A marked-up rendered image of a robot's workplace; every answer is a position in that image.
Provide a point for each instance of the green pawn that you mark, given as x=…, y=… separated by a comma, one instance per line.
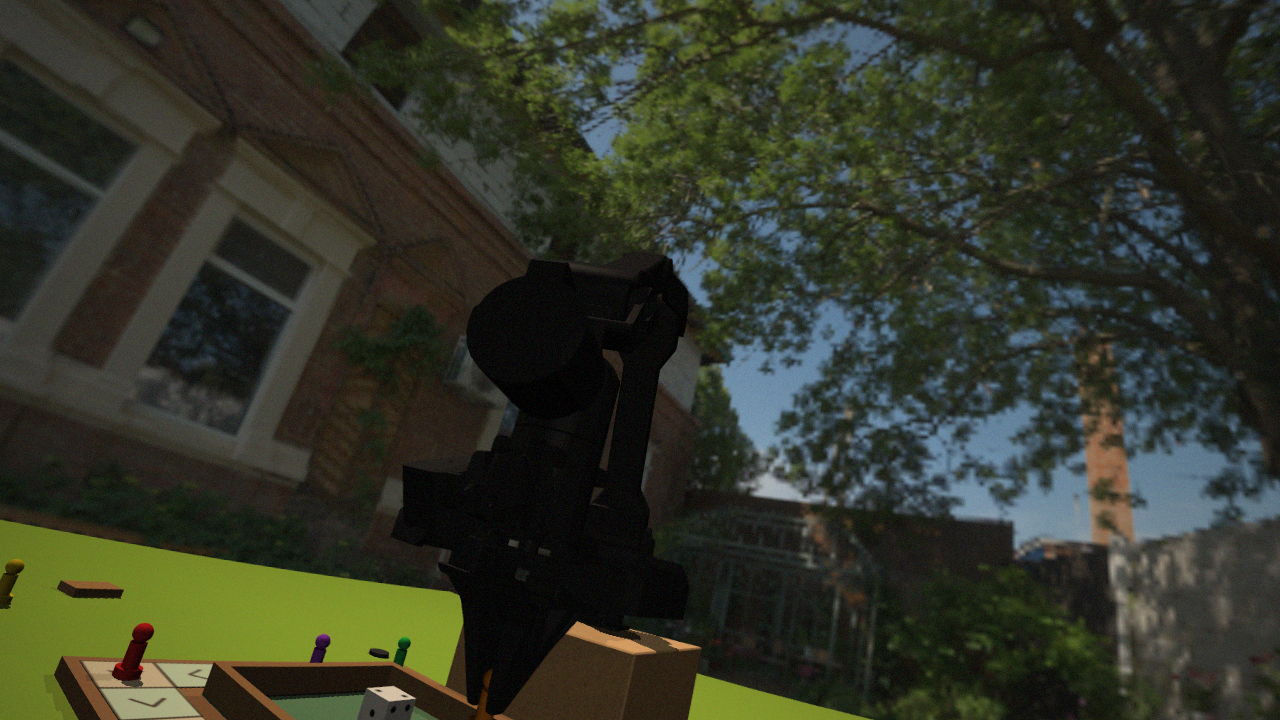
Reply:
x=400, y=655

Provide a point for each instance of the yellow game pawn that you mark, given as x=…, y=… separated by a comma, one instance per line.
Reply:
x=8, y=580

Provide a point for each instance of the purple game pawn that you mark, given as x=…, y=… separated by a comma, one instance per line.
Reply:
x=322, y=642

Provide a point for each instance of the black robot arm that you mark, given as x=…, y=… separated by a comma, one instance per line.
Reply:
x=539, y=339

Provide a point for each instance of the dark red game pawn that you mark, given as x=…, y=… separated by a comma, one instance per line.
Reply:
x=130, y=668

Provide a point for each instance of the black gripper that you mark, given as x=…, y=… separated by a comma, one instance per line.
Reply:
x=511, y=624

